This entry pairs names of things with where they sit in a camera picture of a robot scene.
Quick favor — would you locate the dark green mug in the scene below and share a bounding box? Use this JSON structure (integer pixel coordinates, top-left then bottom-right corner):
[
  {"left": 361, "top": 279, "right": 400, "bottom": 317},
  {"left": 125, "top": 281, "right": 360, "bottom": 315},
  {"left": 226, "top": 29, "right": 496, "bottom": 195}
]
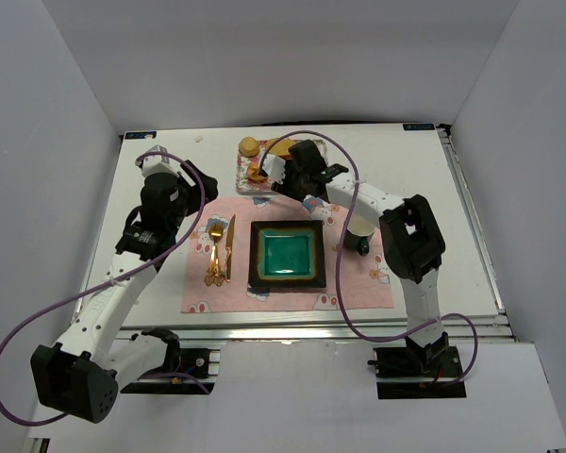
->
[{"left": 343, "top": 215, "right": 376, "bottom": 257}]

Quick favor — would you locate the gold knife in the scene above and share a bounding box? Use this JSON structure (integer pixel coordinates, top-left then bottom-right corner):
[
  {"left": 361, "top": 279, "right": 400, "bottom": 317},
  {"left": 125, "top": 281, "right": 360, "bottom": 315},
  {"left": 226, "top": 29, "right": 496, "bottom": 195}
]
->
[{"left": 225, "top": 214, "right": 236, "bottom": 282}]

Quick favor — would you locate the gold fork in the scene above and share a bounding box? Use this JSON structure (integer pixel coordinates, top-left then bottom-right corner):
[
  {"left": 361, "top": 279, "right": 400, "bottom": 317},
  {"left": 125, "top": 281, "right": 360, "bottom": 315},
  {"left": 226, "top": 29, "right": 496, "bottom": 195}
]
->
[{"left": 204, "top": 224, "right": 224, "bottom": 286}]

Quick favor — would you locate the small round muffin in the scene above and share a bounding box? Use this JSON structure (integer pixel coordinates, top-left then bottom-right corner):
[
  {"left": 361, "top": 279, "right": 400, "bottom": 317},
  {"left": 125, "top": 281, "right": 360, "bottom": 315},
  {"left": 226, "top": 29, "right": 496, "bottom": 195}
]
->
[{"left": 238, "top": 137, "right": 259, "bottom": 158}]

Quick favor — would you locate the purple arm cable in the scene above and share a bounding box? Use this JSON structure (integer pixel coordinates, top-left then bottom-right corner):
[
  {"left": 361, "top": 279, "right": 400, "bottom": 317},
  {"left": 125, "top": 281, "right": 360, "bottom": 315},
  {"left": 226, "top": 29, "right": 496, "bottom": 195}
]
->
[
  {"left": 258, "top": 130, "right": 479, "bottom": 388},
  {"left": 0, "top": 150, "right": 207, "bottom": 427}
]

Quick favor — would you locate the square teal black plate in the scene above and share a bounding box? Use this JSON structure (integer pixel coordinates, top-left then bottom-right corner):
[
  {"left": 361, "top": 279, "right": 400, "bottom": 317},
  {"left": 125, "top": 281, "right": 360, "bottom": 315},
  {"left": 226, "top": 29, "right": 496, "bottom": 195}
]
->
[{"left": 248, "top": 220, "right": 326, "bottom": 290}]

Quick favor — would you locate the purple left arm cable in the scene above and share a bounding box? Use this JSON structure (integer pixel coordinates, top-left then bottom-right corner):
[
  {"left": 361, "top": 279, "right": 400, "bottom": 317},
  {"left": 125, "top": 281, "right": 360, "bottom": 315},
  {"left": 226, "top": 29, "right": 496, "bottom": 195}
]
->
[{"left": 0, "top": 150, "right": 207, "bottom": 427}]

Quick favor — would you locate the brown bread slice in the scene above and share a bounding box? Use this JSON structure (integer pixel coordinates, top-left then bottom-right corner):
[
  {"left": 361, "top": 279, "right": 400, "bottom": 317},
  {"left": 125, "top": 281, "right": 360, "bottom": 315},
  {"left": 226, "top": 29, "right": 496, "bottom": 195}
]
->
[{"left": 265, "top": 139, "right": 296, "bottom": 159}]

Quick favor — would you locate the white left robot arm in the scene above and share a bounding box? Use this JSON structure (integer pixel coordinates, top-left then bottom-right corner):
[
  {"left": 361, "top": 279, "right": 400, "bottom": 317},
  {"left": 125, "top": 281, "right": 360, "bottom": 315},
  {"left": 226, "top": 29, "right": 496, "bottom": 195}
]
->
[{"left": 30, "top": 156, "right": 218, "bottom": 424}]

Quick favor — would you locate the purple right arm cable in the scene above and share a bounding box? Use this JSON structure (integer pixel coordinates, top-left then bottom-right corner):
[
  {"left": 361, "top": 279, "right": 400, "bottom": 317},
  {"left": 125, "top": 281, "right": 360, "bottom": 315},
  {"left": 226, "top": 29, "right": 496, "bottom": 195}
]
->
[{"left": 258, "top": 130, "right": 479, "bottom": 388}]

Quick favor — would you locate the round orange bun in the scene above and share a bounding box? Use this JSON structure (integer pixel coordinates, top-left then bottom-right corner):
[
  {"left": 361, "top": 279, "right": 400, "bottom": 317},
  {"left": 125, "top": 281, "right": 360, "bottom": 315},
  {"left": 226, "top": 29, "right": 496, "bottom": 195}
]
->
[{"left": 246, "top": 162, "right": 268, "bottom": 184}]

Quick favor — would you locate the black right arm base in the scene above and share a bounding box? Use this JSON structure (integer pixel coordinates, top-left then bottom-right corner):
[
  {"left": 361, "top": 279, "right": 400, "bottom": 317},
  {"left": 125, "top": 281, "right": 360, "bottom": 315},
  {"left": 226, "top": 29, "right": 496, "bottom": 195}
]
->
[{"left": 367, "top": 346, "right": 467, "bottom": 400}]

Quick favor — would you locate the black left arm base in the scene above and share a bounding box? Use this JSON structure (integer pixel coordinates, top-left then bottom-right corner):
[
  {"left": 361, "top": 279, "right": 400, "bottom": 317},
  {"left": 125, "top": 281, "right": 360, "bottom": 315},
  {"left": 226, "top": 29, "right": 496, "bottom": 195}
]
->
[{"left": 120, "top": 327, "right": 220, "bottom": 395}]

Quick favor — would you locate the floral rectangular tray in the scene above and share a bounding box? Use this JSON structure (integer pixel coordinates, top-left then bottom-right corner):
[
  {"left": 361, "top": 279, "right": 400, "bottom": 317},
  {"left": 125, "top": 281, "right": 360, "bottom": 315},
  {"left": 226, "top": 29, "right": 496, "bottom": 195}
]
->
[{"left": 236, "top": 139, "right": 327, "bottom": 194}]

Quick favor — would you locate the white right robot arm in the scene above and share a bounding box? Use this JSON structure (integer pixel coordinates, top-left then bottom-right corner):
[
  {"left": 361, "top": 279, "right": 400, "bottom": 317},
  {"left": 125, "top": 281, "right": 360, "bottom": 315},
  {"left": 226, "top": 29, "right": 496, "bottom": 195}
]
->
[{"left": 258, "top": 140, "right": 448, "bottom": 373}]

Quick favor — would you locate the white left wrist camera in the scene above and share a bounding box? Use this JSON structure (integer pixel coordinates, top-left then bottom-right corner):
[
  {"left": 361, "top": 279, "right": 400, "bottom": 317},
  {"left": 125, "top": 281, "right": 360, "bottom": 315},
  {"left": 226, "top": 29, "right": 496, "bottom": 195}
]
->
[{"left": 135, "top": 145, "right": 177, "bottom": 178}]

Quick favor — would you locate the pink cartoon placemat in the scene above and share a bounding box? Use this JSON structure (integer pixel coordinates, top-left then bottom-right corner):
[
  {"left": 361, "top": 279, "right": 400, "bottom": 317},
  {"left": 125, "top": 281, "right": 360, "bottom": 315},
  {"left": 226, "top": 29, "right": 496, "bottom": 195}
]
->
[{"left": 181, "top": 196, "right": 394, "bottom": 314}]

